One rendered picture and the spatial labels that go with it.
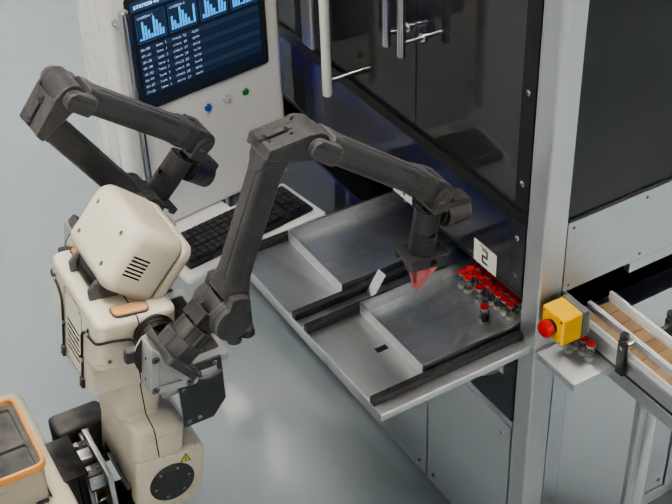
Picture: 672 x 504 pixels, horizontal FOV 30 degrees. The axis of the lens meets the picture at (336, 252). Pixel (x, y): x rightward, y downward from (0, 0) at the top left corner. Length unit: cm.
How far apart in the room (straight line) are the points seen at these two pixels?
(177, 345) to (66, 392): 180
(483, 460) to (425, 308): 52
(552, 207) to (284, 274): 76
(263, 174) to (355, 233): 98
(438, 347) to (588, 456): 62
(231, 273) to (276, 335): 191
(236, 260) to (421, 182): 41
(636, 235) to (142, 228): 112
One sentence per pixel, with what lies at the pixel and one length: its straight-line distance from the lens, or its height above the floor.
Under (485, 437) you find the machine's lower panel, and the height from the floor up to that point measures 47.
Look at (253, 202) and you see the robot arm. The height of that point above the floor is 148.
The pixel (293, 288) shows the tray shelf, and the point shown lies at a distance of 302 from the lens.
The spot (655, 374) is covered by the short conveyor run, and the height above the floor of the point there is 93.
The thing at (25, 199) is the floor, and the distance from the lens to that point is 508.
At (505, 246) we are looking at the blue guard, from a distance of 280.
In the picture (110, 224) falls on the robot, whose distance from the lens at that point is 246.
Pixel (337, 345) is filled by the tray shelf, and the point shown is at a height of 88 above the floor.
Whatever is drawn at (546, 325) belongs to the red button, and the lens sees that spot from 272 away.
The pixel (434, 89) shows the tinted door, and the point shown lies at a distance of 286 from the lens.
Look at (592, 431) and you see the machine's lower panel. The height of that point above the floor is 50.
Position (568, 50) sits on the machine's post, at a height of 163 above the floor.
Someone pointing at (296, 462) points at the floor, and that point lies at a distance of 382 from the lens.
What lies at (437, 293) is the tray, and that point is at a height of 88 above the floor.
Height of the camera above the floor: 277
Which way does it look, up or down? 37 degrees down
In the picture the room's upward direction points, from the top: 2 degrees counter-clockwise
